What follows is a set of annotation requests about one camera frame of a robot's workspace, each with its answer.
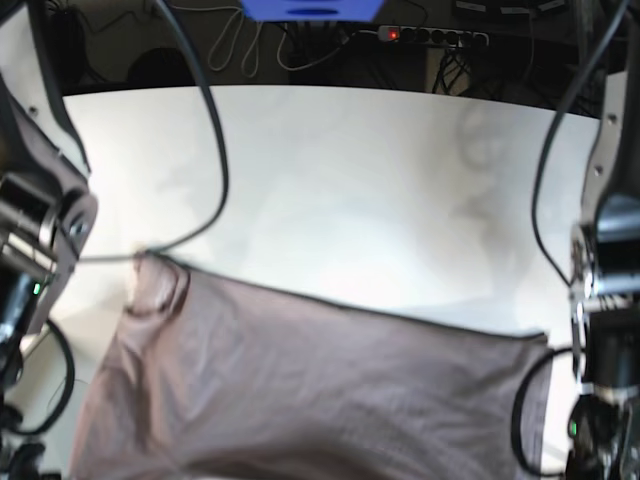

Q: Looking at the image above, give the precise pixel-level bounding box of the mauve t-shirt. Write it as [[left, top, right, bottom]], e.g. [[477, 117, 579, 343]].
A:
[[70, 257, 548, 479]]

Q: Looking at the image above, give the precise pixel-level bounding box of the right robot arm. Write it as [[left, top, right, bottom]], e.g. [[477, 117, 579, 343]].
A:
[[1, 1, 97, 479]]

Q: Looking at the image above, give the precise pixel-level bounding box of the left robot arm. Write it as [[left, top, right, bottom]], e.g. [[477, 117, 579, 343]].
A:
[[565, 1, 639, 479]]

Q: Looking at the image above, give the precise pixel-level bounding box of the blue plastic bin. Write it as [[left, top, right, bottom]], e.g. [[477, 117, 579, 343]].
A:
[[241, 0, 385, 22]]

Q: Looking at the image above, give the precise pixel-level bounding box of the black power strip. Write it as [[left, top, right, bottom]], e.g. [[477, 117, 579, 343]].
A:
[[377, 25, 490, 49]]

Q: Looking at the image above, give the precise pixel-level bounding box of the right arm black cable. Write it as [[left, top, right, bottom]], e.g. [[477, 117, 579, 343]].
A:
[[74, 0, 231, 264]]

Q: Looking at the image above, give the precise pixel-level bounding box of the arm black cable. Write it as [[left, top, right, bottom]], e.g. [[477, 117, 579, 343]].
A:
[[509, 0, 634, 476], [74, 0, 231, 264]]

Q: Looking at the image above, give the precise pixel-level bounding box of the white cable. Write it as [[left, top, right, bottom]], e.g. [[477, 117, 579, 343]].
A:
[[207, 7, 351, 76]]

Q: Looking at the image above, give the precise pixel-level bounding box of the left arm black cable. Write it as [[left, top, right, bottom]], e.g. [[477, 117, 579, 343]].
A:
[[509, 0, 634, 476]]

